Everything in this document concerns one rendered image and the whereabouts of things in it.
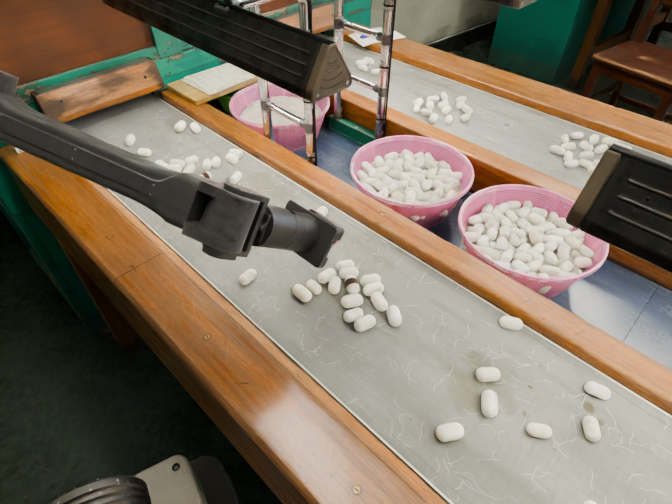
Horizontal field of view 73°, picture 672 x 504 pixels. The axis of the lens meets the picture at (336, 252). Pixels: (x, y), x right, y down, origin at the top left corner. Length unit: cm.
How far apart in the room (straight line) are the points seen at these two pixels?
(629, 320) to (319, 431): 60
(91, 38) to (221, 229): 89
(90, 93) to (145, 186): 75
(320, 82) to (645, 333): 69
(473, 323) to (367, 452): 28
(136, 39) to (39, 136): 77
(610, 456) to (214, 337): 55
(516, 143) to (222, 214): 85
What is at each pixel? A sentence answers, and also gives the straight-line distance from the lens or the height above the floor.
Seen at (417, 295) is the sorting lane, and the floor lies 74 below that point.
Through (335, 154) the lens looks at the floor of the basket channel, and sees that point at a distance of 122.
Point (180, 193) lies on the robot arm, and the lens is 55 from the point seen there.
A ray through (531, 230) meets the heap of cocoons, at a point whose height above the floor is 74.
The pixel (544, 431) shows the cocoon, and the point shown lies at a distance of 68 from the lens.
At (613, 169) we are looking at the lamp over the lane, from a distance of 48.
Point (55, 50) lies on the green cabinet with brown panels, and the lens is 132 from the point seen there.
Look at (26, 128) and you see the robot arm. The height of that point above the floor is 105.
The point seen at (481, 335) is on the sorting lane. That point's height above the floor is 74.
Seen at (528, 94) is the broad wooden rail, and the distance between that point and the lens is 142.
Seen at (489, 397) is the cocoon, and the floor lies 76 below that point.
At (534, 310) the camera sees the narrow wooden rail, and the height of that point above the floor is 76.
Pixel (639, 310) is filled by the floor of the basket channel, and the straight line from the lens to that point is 100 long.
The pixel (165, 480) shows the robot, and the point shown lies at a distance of 95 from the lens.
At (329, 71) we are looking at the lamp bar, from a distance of 65.
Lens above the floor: 133
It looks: 44 degrees down
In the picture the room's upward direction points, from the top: straight up
